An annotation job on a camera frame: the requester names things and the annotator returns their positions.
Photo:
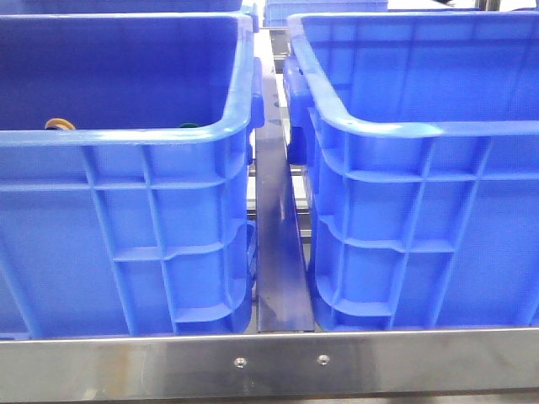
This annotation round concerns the rail screw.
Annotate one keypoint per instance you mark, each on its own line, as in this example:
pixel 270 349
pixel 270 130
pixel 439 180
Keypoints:
pixel 323 359
pixel 240 362

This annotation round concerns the blue plastic bin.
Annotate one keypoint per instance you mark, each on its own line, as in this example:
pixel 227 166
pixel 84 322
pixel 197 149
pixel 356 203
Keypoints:
pixel 421 138
pixel 127 225

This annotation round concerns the right rail screw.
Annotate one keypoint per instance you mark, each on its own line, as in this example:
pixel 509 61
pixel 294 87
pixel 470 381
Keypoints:
pixel 323 359

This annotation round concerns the right blue plastic bin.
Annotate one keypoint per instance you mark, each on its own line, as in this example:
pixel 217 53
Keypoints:
pixel 421 138

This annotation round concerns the left rail screw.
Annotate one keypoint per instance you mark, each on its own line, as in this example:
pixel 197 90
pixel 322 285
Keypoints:
pixel 240 362

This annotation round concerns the green push button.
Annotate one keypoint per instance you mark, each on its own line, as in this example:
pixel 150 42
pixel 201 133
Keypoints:
pixel 189 125

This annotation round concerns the rear left blue bin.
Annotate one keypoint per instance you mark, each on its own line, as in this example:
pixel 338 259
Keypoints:
pixel 16 7

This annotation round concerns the left blue plastic bin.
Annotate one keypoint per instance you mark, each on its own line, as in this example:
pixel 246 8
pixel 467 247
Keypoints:
pixel 127 225

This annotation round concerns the stainless steel front rail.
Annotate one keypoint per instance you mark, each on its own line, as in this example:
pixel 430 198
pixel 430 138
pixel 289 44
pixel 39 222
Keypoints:
pixel 490 362

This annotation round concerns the rear right blue bin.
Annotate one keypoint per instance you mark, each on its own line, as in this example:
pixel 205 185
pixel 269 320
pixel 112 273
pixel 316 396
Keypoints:
pixel 276 12

